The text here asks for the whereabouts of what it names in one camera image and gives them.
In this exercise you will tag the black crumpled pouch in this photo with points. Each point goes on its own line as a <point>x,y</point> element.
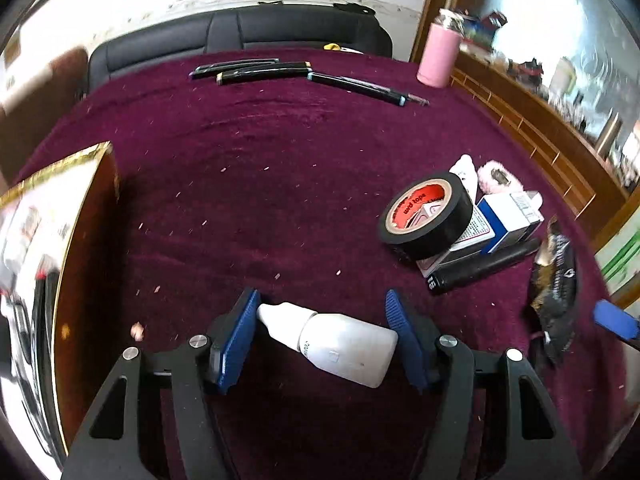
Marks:
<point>552,299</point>

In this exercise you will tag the white bottle red label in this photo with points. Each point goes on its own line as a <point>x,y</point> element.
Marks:
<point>465,170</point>

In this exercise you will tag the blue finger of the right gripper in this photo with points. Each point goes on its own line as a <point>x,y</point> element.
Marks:
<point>616,321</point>

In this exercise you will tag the black tape roll red core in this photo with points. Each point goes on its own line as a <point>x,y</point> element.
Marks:
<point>426,218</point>

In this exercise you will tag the black pen gold trim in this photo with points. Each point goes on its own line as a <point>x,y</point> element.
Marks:
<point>264,72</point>

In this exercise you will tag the black leather headboard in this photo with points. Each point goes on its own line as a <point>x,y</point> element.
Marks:
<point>266,26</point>

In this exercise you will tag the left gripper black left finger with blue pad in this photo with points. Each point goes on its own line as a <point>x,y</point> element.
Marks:
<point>153,408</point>

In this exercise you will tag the black pen far left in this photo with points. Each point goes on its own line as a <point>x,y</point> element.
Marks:
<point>212,70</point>

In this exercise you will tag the white gold-edged storage box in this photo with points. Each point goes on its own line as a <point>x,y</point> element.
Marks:
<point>57,250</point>

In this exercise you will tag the black cylinder tube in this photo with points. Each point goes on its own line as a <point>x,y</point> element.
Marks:
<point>475,268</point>

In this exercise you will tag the small white plastic bottle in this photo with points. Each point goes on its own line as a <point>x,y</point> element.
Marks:
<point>335,343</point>

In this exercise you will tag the blue white card box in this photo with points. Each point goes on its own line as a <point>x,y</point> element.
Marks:
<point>498,221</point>

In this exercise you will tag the mirror over dresser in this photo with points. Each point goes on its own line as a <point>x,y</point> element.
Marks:
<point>589,33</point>

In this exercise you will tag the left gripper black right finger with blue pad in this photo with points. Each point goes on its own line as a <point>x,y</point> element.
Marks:
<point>494,418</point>

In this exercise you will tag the pink thermos bottle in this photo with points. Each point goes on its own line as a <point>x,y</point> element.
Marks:
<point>441,49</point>

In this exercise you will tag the wooden dresser with clutter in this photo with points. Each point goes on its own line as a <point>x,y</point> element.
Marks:
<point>569,163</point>

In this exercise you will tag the dark red velvet bedspread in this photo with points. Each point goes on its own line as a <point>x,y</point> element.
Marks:
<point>279,186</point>

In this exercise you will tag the black pen blue tip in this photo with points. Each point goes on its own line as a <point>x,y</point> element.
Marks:
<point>366,88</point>

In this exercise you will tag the brown wooden nightstand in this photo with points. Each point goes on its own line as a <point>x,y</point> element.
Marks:
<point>29,115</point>

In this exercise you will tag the yellow object on bed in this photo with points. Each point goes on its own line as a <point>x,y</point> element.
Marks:
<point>331,47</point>

